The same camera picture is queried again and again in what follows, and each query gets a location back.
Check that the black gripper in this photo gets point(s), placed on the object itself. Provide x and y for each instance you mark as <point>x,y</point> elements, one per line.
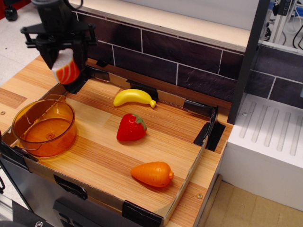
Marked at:
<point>78,36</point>

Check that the toy salmon sushi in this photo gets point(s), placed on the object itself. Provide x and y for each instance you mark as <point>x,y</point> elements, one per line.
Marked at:
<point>65,69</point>

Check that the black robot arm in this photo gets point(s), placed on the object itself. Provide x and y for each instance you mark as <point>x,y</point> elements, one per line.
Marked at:
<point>59,30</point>

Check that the orange transparent plastic pot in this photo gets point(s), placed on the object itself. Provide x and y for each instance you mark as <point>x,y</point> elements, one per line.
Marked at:
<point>46,128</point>

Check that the cardboard fence with black tape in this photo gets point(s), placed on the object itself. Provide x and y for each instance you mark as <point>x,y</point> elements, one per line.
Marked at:
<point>90,184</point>

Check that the toy yellow banana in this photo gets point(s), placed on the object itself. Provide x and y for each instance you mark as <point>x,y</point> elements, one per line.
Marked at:
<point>133,95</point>

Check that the toy strawberry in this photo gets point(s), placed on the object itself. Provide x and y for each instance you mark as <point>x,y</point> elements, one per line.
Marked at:
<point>132,127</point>

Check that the beige wooden shelf ledge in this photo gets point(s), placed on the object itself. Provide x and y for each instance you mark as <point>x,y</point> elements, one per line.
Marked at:
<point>170,23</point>

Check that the toy orange carrot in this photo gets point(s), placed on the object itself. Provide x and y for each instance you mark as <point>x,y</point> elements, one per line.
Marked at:
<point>156,174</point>

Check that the white ridged sink drainboard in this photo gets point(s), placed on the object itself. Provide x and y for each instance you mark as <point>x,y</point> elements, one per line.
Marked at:
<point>264,152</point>

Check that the dark grey vertical post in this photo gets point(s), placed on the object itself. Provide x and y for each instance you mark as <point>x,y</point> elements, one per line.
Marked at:
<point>249,60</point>

